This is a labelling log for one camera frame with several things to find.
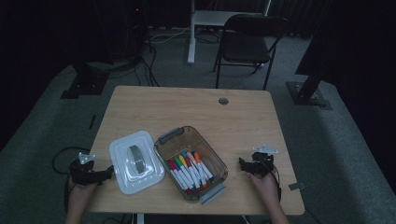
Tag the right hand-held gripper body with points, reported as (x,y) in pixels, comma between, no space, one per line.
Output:
(263,163)

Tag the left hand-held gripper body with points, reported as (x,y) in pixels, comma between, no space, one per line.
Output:
(84,174)

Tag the white box lid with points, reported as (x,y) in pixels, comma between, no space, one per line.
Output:
(124,174)

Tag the orange marker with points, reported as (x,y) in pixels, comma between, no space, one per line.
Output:
(197,156)

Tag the light blue marker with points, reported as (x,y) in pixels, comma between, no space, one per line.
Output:
(185,154)

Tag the yellow marker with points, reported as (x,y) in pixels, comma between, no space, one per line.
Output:
(182,158)

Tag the clear storage box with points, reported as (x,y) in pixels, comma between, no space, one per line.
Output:
(186,140)

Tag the green marker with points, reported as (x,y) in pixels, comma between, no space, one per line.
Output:
(178,160)

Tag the person's left hand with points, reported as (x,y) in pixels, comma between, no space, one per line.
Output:
(81,194)

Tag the person's right hand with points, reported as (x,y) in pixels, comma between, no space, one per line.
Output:
(267,188)

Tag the grey tape piece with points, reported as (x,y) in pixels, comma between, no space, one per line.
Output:
(296,186)

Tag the black floor tape strip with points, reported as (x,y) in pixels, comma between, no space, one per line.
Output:
(92,122)

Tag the white table leg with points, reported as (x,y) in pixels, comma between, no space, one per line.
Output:
(140,219)

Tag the grey table grommet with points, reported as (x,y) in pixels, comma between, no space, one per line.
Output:
(223,101)

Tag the black stand base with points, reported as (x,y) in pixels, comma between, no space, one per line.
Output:
(87,85)
(306,93)

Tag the black folding chair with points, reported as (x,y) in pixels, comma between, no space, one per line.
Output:
(246,46)

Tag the black computer tower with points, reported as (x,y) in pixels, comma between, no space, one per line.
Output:
(137,18)

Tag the white desk frame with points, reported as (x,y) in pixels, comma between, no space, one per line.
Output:
(191,46)

